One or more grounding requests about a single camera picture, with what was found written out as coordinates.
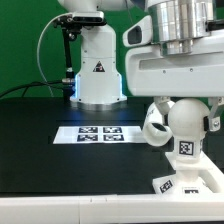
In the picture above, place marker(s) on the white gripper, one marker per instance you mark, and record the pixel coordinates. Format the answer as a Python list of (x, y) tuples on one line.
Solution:
[(198, 74)]

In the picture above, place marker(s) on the white lamp bulb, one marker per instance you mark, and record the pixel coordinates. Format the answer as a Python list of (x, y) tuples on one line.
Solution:
[(186, 121)]

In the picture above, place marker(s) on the white lamp base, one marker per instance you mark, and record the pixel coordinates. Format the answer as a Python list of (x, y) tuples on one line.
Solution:
[(187, 178)]

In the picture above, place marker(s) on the white right table rail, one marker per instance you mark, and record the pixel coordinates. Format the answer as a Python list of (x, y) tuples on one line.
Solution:
[(213, 177)]

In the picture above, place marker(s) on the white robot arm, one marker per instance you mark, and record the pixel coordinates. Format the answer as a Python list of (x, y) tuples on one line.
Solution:
[(177, 50)]

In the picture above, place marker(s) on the marker tag sheet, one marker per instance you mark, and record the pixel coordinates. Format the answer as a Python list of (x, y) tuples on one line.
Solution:
[(98, 134)]

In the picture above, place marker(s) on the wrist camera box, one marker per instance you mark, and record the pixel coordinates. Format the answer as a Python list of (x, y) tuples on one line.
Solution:
[(139, 34)]

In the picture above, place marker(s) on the white lamp hood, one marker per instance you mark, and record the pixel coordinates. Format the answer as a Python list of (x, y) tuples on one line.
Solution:
[(155, 130)]

